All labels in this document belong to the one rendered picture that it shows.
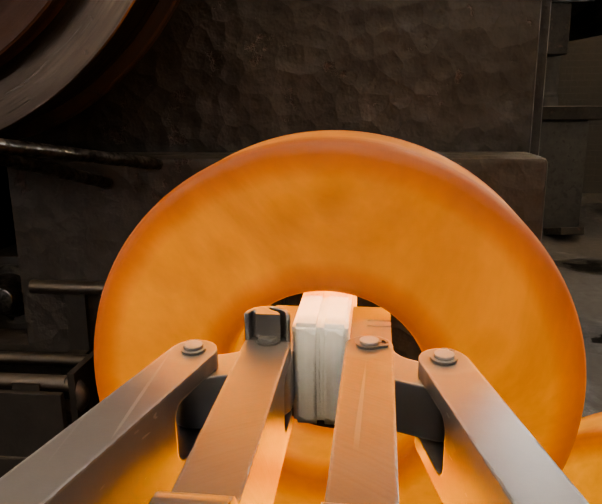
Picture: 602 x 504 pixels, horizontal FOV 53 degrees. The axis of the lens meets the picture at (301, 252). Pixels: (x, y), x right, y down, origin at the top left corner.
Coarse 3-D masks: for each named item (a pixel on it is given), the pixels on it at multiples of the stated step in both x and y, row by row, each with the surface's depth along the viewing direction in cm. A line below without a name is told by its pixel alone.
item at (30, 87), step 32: (96, 0) 39; (128, 0) 38; (64, 32) 39; (96, 32) 39; (128, 32) 43; (32, 64) 40; (64, 64) 40; (96, 64) 43; (0, 96) 41; (32, 96) 40; (64, 96) 45; (0, 128) 41
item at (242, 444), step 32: (256, 320) 16; (288, 320) 15; (256, 352) 15; (288, 352) 15; (224, 384) 14; (256, 384) 14; (224, 416) 12; (256, 416) 12; (288, 416) 16; (192, 448) 11; (224, 448) 11; (256, 448) 11; (192, 480) 10; (224, 480) 10; (256, 480) 11
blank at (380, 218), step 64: (192, 192) 17; (256, 192) 17; (320, 192) 17; (384, 192) 17; (448, 192) 16; (128, 256) 18; (192, 256) 18; (256, 256) 18; (320, 256) 17; (384, 256) 17; (448, 256) 17; (512, 256) 17; (128, 320) 19; (192, 320) 19; (448, 320) 17; (512, 320) 17; (576, 320) 17; (512, 384) 18; (576, 384) 18; (320, 448) 21
